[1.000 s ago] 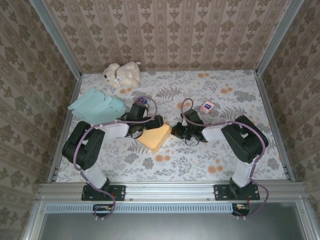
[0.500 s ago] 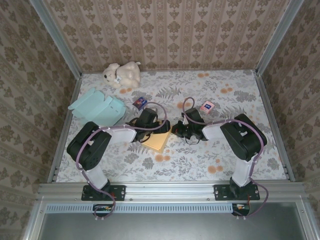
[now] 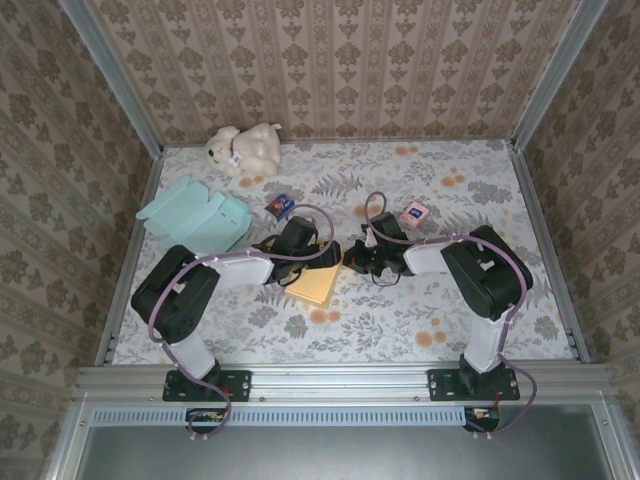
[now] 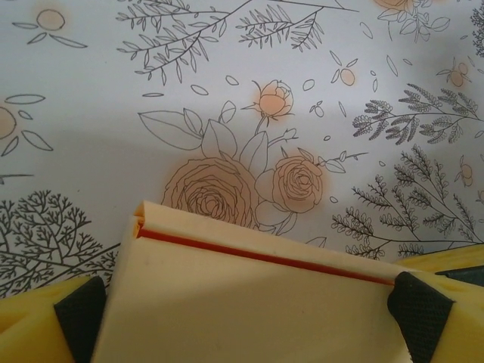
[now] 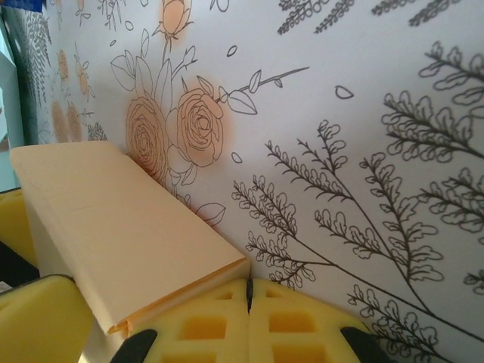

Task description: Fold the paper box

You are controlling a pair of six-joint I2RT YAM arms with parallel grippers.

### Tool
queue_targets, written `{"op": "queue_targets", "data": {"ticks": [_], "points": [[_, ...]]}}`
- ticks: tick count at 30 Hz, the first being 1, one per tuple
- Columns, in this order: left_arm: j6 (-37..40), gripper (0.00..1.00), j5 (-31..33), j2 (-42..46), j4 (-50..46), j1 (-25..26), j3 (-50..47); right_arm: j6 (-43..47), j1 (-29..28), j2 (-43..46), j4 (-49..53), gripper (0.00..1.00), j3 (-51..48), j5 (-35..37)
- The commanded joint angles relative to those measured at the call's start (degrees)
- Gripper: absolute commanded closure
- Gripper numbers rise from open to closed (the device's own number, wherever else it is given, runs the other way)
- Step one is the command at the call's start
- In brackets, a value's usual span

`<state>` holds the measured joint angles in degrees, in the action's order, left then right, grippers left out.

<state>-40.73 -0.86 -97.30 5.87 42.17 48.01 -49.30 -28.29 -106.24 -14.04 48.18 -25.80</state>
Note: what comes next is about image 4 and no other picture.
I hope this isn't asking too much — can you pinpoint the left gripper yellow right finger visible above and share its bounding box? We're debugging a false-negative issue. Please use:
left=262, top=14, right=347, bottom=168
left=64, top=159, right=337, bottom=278
left=387, top=245, right=484, bottom=363

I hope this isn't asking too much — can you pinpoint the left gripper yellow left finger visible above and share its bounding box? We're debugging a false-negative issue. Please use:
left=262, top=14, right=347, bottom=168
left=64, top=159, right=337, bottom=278
left=0, top=275, right=107, bottom=363

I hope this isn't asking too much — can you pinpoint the orange paper box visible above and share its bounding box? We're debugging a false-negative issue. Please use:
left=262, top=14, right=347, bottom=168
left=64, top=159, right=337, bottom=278
left=90, top=200, right=413, bottom=363

